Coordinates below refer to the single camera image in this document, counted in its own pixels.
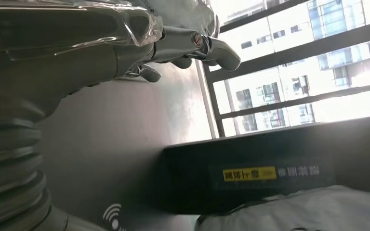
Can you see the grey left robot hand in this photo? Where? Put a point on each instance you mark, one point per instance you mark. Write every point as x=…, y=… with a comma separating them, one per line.
x=60, y=70

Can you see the large white package black print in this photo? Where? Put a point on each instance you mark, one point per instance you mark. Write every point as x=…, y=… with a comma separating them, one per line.
x=300, y=210

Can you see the black inbound scanning machine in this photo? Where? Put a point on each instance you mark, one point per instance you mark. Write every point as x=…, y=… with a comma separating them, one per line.
x=204, y=178

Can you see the dark window frame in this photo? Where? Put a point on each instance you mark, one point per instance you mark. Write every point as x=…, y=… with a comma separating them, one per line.
x=300, y=52

